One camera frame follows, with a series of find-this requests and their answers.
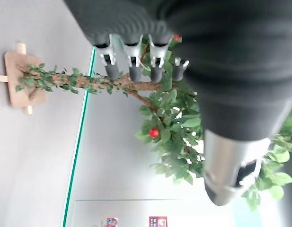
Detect glass partition panel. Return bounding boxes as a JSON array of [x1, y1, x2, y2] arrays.
[[61, 46, 239, 227]]

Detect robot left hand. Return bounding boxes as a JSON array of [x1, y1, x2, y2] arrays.
[[63, 0, 292, 207]]

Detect artificial green fruit tree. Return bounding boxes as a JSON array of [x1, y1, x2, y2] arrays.
[[15, 34, 292, 212]]

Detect red wall sign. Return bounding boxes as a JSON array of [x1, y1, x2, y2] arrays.
[[149, 216, 168, 227]]

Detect wooden cross tree base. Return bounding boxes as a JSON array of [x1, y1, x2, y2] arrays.
[[0, 43, 47, 115]]

